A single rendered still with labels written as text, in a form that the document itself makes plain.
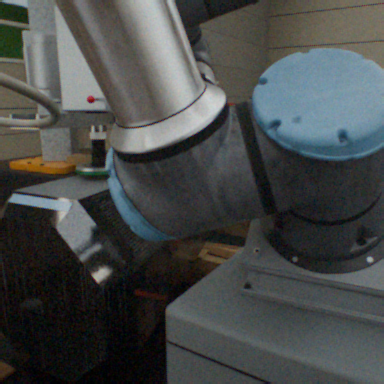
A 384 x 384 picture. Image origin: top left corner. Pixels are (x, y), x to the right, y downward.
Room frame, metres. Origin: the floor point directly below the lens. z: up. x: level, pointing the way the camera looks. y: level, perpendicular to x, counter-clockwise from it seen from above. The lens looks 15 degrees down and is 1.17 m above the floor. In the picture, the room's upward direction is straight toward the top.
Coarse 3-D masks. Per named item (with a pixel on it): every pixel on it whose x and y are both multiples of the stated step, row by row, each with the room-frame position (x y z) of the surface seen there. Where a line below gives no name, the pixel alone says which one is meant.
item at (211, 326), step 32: (192, 288) 0.58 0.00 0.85; (224, 288) 0.58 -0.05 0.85; (192, 320) 0.49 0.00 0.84; (224, 320) 0.49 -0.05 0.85; (256, 320) 0.48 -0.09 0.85; (288, 320) 0.48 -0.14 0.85; (320, 320) 0.48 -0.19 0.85; (192, 352) 0.49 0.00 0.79; (224, 352) 0.46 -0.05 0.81; (256, 352) 0.44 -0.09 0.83; (288, 352) 0.42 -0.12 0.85; (320, 352) 0.41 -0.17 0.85; (352, 352) 0.41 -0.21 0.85
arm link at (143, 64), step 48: (96, 0) 0.36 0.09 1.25; (144, 0) 0.37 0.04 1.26; (96, 48) 0.38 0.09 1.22; (144, 48) 0.37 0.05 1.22; (144, 96) 0.39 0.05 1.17; (192, 96) 0.41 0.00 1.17; (144, 144) 0.39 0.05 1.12; (192, 144) 0.39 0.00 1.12; (240, 144) 0.42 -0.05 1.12; (144, 192) 0.42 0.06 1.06; (192, 192) 0.41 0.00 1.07; (240, 192) 0.41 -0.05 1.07
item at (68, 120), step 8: (64, 120) 1.37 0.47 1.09; (72, 120) 1.41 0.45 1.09; (80, 120) 1.46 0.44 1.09; (88, 120) 1.52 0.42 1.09; (96, 120) 1.57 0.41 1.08; (104, 120) 1.64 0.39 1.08; (112, 120) 1.70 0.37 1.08; (16, 128) 1.27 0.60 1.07; (24, 128) 1.26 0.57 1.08; (32, 128) 1.25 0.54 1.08; (40, 128) 1.24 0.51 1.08; (48, 128) 1.28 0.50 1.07; (56, 128) 1.32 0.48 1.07
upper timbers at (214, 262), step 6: (216, 246) 2.32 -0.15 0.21; (204, 258) 2.14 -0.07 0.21; (210, 258) 2.14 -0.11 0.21; (216, 258) 2.14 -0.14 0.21; (222, 258) 2.13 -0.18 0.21; (198, 264) 2.13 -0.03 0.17; (204, 264) 2.11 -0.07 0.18; (210, 264) 2.10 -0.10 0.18; (216, 264) 2.08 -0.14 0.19; (192, 270) 2.15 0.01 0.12; (198, 270) 2.13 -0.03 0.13; (204, 270) 2.11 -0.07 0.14; (210, 270) 2.10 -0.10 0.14
